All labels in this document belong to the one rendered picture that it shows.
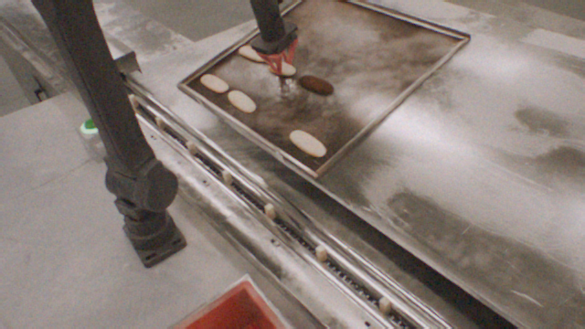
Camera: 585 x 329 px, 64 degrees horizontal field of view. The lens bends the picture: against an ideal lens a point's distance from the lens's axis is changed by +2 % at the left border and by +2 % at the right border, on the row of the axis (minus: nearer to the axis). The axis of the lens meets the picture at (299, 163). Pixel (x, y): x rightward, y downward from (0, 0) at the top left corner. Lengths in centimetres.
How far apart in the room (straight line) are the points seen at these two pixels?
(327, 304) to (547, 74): 63
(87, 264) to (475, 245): 69
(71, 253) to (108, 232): 7
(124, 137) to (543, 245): 66
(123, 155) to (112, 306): 27
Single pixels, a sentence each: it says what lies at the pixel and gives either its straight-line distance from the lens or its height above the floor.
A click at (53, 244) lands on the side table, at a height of 82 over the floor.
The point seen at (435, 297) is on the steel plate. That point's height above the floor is 82.
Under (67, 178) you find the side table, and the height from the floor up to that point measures 82.
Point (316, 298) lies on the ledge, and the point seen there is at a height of 86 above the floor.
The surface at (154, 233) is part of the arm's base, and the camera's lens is 90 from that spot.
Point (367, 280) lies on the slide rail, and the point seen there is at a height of 85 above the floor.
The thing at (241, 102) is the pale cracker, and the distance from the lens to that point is 108.
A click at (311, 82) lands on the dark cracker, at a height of 93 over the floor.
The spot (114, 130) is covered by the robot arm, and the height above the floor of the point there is 109.
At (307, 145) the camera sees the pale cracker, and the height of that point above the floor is 91.
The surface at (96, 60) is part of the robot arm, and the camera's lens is 72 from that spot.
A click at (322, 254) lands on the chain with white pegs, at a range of 80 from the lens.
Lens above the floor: 151
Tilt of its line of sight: 42 degrees down
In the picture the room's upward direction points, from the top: 7 degrees counter-clockwise
